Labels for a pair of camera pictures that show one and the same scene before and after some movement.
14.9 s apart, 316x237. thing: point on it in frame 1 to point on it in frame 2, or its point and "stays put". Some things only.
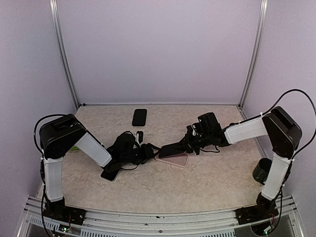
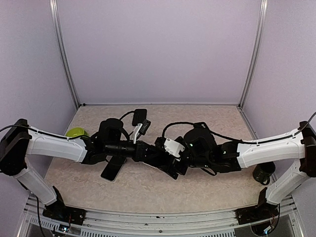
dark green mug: x=261 y=170 stays put
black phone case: x=139 y=117 stays put
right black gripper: x=189 y=146 to x=173 y=165
